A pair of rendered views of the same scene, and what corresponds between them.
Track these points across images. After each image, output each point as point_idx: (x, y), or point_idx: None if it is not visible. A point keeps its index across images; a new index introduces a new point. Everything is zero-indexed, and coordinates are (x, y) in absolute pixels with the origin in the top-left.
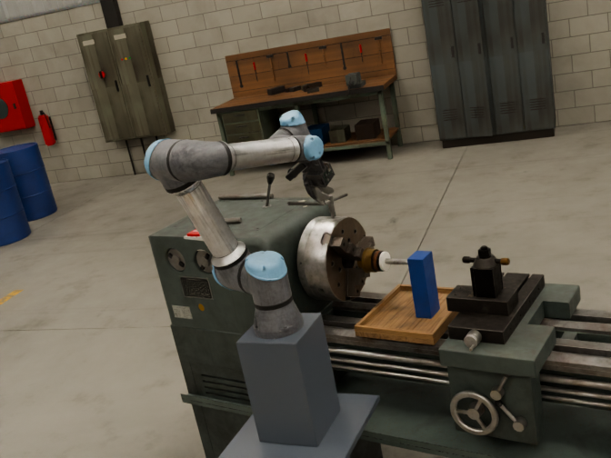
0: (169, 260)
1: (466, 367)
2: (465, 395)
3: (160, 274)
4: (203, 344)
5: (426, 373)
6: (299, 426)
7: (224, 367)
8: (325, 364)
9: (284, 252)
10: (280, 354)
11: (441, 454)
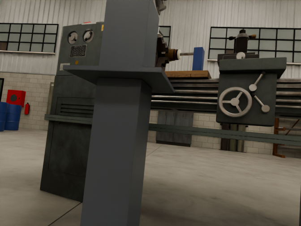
0: (68, 39)
1: (237, 68)
2: (231, 89)
3: (60, 46)
4: (69, 84)
5: (197, 97)
6: (133, 57)
7: (76, 97)
8: (154, 44)
9: None
10: (136, 1)
11: (205, 135)
